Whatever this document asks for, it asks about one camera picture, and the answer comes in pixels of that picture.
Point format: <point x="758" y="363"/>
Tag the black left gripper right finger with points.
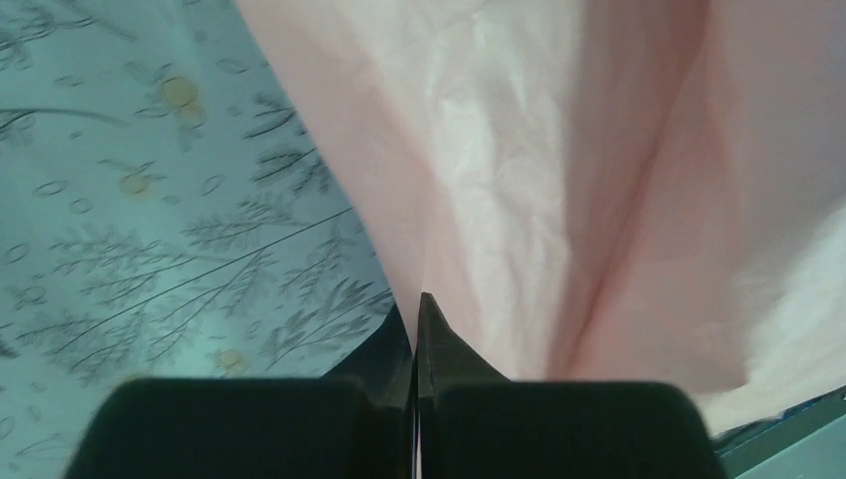
<point x="476" y="423"/>

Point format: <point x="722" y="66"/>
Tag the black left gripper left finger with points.
<point x="355" y="421"/>

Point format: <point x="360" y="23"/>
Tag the pink and purple wrapping paper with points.
<point x="601" y="190"/>

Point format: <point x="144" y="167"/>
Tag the floral patterned tablecloth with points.
<point x="163" y="213"/>

